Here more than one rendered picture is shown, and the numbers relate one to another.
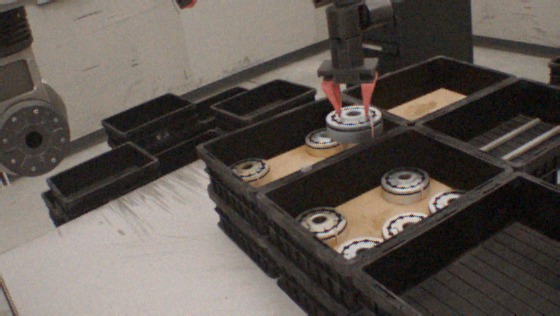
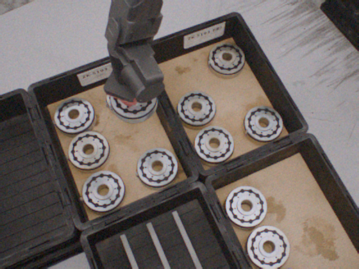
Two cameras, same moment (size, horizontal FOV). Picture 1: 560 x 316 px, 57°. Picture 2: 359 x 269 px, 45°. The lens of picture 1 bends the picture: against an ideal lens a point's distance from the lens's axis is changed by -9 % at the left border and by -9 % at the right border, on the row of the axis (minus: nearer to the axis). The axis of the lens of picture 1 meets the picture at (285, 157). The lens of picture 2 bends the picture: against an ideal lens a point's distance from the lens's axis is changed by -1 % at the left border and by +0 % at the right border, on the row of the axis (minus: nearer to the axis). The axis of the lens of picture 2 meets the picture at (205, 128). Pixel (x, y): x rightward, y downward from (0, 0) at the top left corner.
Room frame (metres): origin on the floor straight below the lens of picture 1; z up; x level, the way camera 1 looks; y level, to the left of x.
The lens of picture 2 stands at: (1.05, -0.58, 1.90)
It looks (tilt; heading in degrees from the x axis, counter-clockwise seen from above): 66 degrees down; 84
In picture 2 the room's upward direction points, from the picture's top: 8 degrees clockwise
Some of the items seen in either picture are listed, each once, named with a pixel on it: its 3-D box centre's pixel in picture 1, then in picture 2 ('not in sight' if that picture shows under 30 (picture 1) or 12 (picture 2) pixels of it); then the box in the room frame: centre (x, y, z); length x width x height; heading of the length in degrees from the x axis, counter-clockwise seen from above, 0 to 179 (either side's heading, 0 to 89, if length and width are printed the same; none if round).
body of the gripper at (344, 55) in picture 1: (347, 54); (127, 68); (0.93, -0.14, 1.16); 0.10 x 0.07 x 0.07; 69
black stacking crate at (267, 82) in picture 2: (303, 160); (219, 97); (1.14, -0.04, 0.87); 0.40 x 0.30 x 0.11; 116
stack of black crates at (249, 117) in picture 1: (271, 142); not in sight; (2.35, 0.05, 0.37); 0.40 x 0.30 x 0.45; 124
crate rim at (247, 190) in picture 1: (300, 140); (221, 88); (1.14, -0.04, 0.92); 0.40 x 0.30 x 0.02; 116
